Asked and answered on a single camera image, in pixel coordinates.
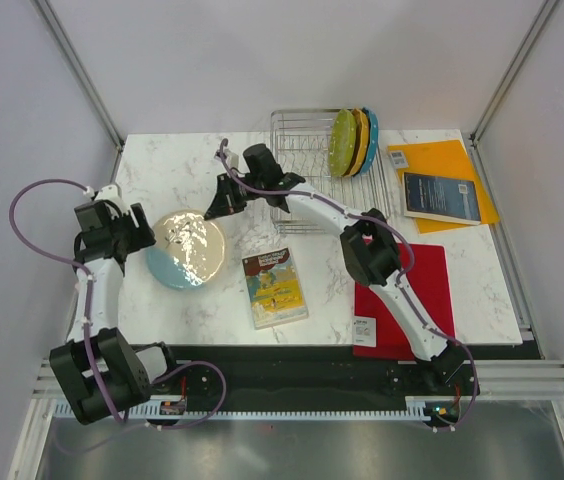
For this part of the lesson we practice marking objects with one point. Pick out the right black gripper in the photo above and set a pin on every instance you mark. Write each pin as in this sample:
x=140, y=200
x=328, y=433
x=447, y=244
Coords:
x=220, y=206

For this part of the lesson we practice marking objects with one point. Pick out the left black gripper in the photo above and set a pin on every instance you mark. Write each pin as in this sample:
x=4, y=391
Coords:
x=142, y=236

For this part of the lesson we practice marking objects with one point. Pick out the cream and blue plate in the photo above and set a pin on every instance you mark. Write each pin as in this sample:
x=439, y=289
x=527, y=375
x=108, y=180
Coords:
x=189, y=251

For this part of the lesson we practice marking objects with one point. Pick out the paperback book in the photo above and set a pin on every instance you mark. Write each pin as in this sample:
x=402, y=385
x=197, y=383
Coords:
x=274, y=289

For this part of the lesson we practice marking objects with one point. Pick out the wire dish rack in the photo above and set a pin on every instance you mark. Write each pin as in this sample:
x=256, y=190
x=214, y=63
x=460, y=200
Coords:
x=299, y=140

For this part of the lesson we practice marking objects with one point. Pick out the green polka dot plate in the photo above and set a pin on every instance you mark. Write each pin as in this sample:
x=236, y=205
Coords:
x=342, y=143

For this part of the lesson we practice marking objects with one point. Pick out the yellow polka dot plate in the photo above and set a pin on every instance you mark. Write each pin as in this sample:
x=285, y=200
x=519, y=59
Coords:
x=361, y=142

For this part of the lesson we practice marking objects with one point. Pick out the blue polka dot plate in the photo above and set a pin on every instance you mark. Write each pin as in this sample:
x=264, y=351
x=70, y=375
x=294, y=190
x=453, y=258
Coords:
x=373, y=140

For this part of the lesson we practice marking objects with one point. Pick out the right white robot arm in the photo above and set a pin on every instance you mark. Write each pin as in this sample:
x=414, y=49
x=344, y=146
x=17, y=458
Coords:
x=375, y=255

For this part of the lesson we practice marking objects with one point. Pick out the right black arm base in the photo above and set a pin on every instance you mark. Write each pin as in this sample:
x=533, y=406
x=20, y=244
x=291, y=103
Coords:
x=427, y=380

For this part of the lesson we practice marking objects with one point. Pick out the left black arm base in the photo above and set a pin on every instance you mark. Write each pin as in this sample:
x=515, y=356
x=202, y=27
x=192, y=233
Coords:
x=188, y=379

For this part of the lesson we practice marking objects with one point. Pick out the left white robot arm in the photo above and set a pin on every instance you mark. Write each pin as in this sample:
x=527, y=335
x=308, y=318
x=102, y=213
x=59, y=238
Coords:
x=99, y=372

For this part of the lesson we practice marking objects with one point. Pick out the red folder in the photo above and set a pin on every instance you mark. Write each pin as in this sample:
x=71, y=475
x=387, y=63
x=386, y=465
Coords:
x=377, y=334

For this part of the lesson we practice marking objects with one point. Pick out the dark blue book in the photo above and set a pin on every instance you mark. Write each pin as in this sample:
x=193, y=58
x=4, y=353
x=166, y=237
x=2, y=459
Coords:
x=439, y=198

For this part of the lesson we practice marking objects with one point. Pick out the orange folder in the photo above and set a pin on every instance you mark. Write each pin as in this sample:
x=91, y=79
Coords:
x=445, y=159

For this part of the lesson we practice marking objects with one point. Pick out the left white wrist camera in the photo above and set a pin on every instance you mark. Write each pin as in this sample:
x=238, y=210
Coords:
x=111, y=196

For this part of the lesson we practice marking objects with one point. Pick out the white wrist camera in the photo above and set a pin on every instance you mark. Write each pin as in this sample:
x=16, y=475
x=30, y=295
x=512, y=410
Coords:
x=111, y=196
x=232, y=159

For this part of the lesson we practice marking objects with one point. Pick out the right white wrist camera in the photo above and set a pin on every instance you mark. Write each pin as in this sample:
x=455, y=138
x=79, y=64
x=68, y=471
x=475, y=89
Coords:
x=232, y=159

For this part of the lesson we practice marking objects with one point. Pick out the white cable duct right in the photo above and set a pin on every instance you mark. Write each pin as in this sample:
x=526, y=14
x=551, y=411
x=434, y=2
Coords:
x=447, y=410

